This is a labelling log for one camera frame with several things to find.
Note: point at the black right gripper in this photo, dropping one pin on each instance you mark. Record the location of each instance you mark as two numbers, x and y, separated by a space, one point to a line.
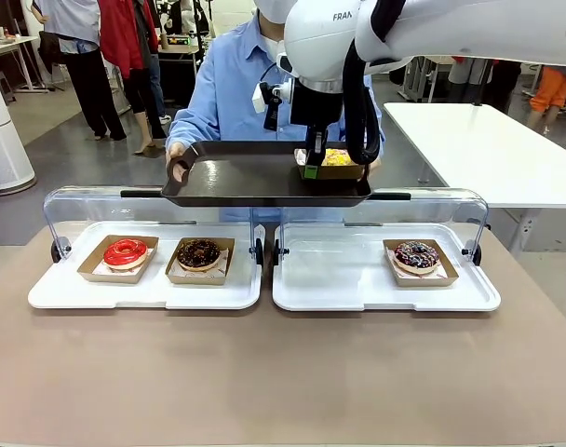
315 107

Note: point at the yellow sprinkled donut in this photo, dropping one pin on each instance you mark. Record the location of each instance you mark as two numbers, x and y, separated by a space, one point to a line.
336 158

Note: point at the cardboard tray of yellow donut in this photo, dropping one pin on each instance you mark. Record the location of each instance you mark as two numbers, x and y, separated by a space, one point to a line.
339 173

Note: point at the dark brown serving tray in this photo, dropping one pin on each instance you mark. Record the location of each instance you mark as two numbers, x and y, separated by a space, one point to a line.
246 177

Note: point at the dark donut with coloured sprinkles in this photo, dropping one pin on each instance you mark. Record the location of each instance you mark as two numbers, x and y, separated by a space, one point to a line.
415 256

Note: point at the person's right forearm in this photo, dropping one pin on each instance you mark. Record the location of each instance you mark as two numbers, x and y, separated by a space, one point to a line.
190 125

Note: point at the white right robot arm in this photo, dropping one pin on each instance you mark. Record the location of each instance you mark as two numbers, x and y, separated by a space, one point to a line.
450 28

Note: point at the person in blue shirt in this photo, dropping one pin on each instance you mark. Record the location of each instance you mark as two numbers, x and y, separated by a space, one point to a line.
227 84

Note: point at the chocolate glazed donut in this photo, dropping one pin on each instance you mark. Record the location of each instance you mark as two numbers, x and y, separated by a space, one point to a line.
198 254

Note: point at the person in red top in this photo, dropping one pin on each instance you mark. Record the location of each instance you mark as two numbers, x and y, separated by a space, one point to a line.
469 77

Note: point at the cardboard tray of chocolate donut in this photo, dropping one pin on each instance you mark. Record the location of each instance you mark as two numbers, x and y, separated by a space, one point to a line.
197 278

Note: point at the person in yellow patterned shirt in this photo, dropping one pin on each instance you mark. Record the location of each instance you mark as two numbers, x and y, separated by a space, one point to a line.
504 84

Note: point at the red glazed donut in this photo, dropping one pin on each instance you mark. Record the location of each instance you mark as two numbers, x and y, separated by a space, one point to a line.
125 253

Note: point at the person in orange shorts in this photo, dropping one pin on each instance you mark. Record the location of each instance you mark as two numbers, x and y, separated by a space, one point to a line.
550 88

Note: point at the cardboard tray of red donut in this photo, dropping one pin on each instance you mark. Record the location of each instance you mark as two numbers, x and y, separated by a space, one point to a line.
90 272

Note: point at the person's left hand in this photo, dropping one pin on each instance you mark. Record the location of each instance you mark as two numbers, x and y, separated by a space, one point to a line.
376 163

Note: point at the person's right hand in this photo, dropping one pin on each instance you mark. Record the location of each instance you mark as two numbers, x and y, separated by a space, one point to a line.
175 151

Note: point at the black clip-on badge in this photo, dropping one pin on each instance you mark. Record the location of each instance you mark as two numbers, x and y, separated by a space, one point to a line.
270 120

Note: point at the black backpack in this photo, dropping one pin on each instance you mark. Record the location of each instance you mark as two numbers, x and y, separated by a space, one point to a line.
395 77

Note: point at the white-framed background workbench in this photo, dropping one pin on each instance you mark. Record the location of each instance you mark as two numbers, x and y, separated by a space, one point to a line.
420 79

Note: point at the clear hinged display cover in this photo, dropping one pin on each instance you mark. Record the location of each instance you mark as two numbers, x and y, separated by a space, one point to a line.
432 209
78 209

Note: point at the white side table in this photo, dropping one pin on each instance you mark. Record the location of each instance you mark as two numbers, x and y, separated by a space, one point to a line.
450 139

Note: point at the white display tray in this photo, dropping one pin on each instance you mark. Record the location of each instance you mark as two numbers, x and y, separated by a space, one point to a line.
334 288
194 295

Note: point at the printed paper liner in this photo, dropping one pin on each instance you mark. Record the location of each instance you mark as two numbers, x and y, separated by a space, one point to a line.
446 270
225 261

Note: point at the black-panelled background desk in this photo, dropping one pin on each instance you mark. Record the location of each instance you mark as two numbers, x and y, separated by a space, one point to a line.
176 70

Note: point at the mannequin in red jacket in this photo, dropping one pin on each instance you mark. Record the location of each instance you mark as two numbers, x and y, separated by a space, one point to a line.
125 42

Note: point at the mannequin in light blue shirt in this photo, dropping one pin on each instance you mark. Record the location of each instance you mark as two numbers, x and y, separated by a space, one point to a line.
85 70

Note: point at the white air purifier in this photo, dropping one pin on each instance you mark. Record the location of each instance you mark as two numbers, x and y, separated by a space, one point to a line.
4 139

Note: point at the white background desk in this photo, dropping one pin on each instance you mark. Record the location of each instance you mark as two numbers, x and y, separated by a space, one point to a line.
8 44

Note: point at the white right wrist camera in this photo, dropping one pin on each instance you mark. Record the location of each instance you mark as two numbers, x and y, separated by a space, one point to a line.
262 98

